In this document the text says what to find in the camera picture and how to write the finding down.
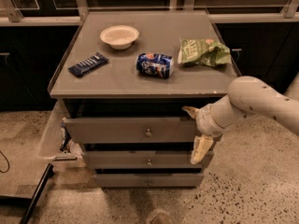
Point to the grey middle drawer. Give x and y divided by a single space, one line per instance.
142 159

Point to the crushed blue soda can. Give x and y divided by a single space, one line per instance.
155 64

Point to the metal window railing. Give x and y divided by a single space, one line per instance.
219 11

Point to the clear plastic bin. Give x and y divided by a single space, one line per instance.
51 148

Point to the green chip bag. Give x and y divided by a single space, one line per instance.
207 52

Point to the blue snack bar wrapper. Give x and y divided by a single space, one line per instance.
86 66

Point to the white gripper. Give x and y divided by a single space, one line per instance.
206 120

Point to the grey top drawer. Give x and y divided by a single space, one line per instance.
131 130

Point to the grey drawer cabinet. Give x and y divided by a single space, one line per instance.
117 90

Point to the black floor bar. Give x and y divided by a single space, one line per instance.
38 191

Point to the grey drawer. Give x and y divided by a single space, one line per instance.
148 180
131 130
142 159

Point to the white paper bowl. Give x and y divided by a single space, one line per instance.
119 36

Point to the snack packet in bin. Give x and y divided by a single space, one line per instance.
65 137

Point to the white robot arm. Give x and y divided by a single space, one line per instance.
247 98

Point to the grey bottom drawer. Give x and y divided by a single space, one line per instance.
148 180

